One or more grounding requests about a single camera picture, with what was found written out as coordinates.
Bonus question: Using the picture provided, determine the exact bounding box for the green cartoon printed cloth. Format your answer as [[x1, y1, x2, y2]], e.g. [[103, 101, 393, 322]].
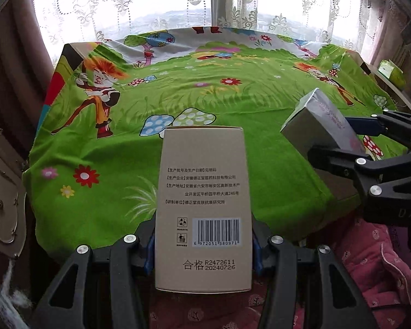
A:
[[22, 25, 410, 251]]

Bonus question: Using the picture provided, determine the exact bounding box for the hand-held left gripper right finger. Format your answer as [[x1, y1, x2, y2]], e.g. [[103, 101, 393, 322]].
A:
[[252, 219, 377, 329]]

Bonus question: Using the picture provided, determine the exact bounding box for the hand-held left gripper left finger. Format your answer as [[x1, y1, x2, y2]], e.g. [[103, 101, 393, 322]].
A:
[[31, 217, 158, 329]]

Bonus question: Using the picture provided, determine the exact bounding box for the white pink box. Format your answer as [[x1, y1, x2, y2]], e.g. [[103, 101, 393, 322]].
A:
[[280, 88, 367, 160]]

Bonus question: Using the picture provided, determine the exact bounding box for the brown patterned curtain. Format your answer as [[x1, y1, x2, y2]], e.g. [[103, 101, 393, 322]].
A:
[[363, 0, 411, 110], [0, 0, 60, 151]]

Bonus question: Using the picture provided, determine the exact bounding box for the beige cardboard box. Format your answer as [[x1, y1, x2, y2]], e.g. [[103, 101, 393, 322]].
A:
[[155, 127, 253, 293]]

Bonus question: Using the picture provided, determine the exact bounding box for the pink quilt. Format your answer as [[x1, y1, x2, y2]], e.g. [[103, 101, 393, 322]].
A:
[[147, 209, 411, 329]]

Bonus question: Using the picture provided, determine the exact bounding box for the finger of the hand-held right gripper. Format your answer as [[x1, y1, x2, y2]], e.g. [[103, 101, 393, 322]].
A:
[[344, 110, 411, 151], [307, 146, 411, 201]]

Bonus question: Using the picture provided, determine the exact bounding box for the green tissue pack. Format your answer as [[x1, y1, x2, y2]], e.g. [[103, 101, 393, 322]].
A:
[[378, 59, 406, 88]]

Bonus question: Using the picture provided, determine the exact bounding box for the white ornate dresser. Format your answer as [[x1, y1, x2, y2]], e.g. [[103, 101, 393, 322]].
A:
[[0, 96, 30, 259]]

